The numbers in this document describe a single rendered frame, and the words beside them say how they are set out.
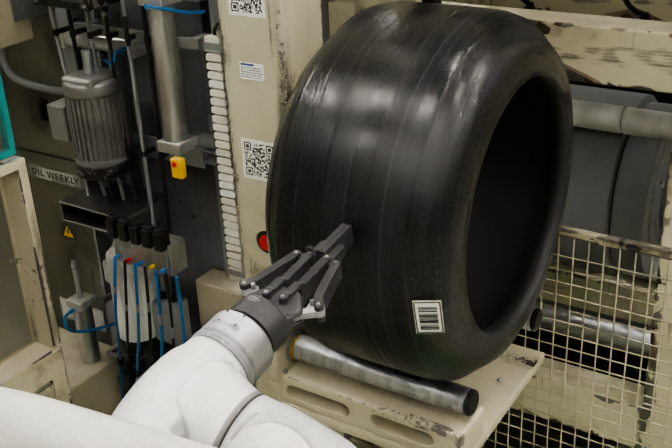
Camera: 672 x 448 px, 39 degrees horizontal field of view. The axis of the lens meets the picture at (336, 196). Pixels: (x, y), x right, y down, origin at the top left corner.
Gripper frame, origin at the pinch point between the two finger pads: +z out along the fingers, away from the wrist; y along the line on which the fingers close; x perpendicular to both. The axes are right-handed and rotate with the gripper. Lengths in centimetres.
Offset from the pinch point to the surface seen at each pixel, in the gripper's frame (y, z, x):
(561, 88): -13, 50, -2
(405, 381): -0.3, 13.3, 35.4
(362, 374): 7.6, 12.7, 36.4
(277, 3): 25.5, 28.9, -21.4
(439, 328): -12.1, 5.1, 14.2
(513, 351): -6, 43, 51
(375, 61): 3.7, 21.2, -17.4
